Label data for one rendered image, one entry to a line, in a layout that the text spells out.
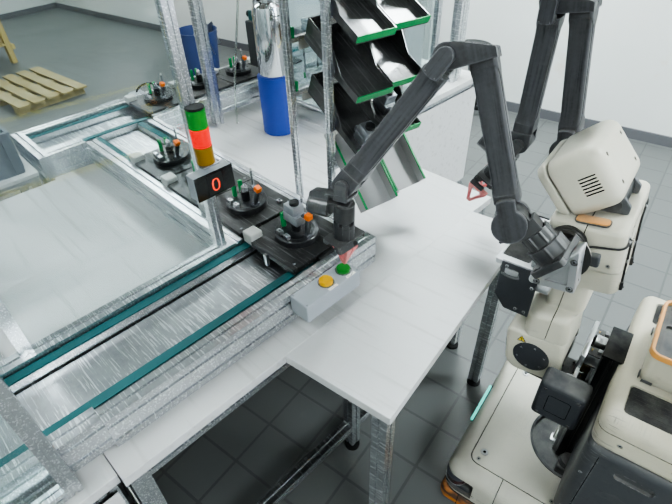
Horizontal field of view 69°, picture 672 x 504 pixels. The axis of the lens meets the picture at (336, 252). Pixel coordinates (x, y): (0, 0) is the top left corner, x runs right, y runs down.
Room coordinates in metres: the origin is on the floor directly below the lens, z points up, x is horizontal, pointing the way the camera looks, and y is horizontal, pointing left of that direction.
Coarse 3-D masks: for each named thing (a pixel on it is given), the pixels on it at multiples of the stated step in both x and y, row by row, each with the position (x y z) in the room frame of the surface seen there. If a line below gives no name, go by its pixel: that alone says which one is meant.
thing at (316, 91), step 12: (312, 84) 1.50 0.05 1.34; (336, 84) 1.58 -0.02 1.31; (312, 96) 1.50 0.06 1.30; (336, 96) 1.53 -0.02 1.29; (348, 96) 1.54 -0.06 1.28; (324, 108) 1.45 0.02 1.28; (336, 108) 1.48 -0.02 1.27; (348, 108) 1.49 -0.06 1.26; (360, 108) 1.50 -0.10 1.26; (372, 108) 1.46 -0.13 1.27; (336, 120) 1.40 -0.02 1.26; (348, 120) 1.44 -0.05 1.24; (360, 120) 1.45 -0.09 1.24; (372, 120) 1.45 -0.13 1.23; (348, 132) 1.39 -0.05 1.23; (348, 144) 1.35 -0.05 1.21
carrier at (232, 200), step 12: (240, 180) 1.44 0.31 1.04; (252, 180) 1.46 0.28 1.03; (228, 192) 1.48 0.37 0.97; (240, 192) 1.44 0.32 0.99; (252, 192) 1.45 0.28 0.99; (264, 192) 1.47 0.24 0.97; (276, 192) 1.47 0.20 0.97; (228, 204) 1.38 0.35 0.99; (240, 204) 1.37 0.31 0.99; (252, 204) 1.36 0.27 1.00; (264, 204) 1.38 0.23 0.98; (276, 204) 1.40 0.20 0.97; (228, 216) 1.33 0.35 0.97; (240, 216) 1.33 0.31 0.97; (252, 216) 1.33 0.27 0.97; (264, 216) 1.33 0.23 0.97; (276, 216) 1.34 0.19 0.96; (228, 228) 1.28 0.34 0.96; (240, 228) 1.26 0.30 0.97
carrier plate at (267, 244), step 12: (264, 228) 1.26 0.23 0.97; (324, 228) 1.25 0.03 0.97; (264, 240) 1.20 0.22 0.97; (264, 252) 1.15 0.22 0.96; (276, 252) 1.14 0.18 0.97; (288, 252) 1.13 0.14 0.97; (300, 252) 1.13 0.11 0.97; (312, 252) 1.13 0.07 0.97; (324, 252) 1.14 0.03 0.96; (288, 264) 1.08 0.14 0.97; (300, 264) 1.08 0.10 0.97
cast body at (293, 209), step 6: (288, 204) 1.22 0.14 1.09; (294, 204) 1.21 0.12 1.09; (300, 204) 1.22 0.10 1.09; (288, 210) 1.21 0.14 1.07; (294, 210) 1.20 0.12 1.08; (300, 210) 1.21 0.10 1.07; (288, 216) 1.21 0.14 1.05; (294, 216) 1.19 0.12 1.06; (300, 216) 1.20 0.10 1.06; (294, 222) 1.19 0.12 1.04; (300, 222) 1.19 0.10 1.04
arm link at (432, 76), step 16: (448, 48) 1.01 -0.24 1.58; (432, 64) 1.02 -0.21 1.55; (448, 64) 1.00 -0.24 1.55; (416, 80) 1.05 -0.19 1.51; (432, 80) 1.03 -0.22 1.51; (416, 96) 1.04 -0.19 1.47; (432, 96) 1.04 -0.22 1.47; (400, 112) 1.05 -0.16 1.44; (416, 112) 1.03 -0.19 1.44; (384, 128) 1.05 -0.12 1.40; (400, 128) 1.04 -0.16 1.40; (368, 144) 1.06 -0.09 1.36; (384, 144) 1.04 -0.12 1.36; (352, 160) 1.06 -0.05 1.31; (368, 160) 1.04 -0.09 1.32; (336, 176) 1.06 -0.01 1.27; (352, 176) 1.04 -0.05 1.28; (368, 176) 1.07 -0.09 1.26; (352, 192) 1.03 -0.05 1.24
